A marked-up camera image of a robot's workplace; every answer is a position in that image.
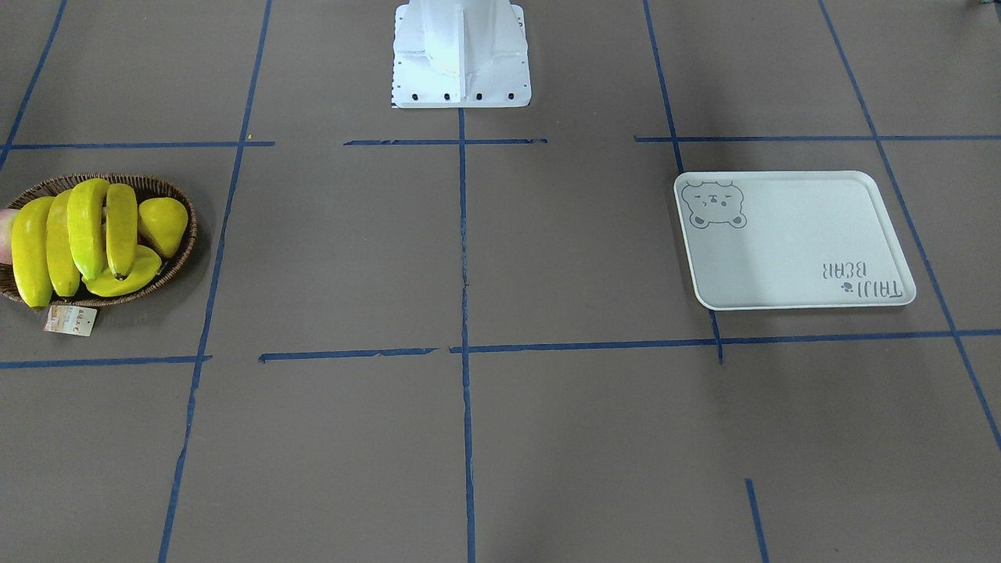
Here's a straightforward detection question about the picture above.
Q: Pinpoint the yellow banana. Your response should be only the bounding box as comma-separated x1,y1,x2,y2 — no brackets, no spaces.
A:
105,183,138,279
45,190,81,298
66,178,110,282
12,196,55,309

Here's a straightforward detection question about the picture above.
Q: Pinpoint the yellow mango bottom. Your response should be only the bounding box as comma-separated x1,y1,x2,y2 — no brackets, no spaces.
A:
83,245,163,298

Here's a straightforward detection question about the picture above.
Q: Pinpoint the paper price tag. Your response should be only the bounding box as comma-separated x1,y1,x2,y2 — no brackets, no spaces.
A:
43,304,98,336

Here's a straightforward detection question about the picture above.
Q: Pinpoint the white bear tray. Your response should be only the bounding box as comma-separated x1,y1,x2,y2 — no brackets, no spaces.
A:
673,170,917,311

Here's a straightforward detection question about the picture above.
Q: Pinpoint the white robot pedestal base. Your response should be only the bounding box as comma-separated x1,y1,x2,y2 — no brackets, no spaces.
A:
391,1,532,108

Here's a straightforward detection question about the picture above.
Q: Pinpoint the yellow pear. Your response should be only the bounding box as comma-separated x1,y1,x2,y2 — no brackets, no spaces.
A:
137,197,189,259

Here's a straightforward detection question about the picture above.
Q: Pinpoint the pink apple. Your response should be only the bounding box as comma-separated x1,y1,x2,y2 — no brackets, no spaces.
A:
0,208,20,266

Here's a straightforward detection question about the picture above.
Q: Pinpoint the brown wicker basket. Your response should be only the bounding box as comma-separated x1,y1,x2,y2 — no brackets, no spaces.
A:
6,174,198,309

